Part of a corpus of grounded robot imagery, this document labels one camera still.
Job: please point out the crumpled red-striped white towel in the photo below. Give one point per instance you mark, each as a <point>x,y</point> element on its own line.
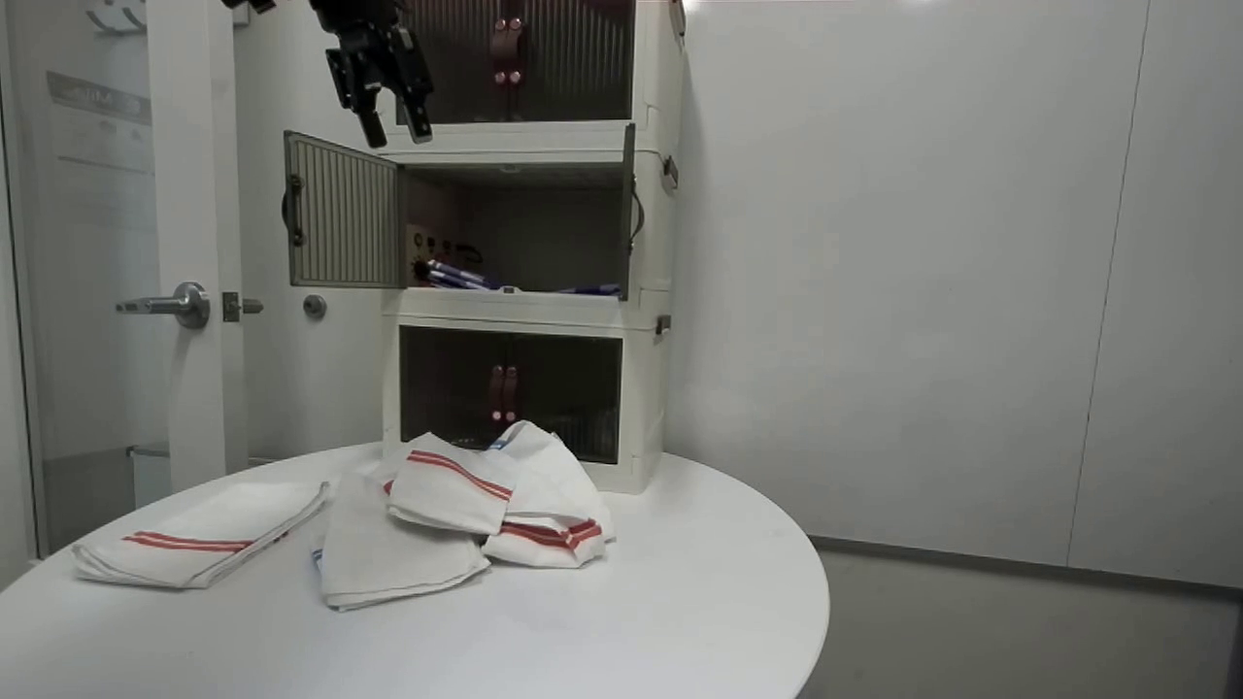
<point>525,499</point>

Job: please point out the silver door lever handle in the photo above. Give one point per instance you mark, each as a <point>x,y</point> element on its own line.
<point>189,305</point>

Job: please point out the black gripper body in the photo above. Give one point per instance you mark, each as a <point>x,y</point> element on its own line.
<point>368,25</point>

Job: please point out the folded red-striped white towel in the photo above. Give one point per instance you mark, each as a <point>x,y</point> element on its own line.
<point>202,543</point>

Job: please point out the white door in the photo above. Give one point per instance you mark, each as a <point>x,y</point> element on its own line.
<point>199,228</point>

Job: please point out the white stacked cabinet unit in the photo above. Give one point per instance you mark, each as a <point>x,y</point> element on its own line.
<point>518,179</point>

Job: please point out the crumpled blue-striped white towel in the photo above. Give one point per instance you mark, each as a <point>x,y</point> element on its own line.
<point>371,558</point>

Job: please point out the blue items inside cabinet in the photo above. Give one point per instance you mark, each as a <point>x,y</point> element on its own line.
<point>439,274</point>

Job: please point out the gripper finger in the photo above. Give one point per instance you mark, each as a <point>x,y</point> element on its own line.
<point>358,90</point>
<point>412,86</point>

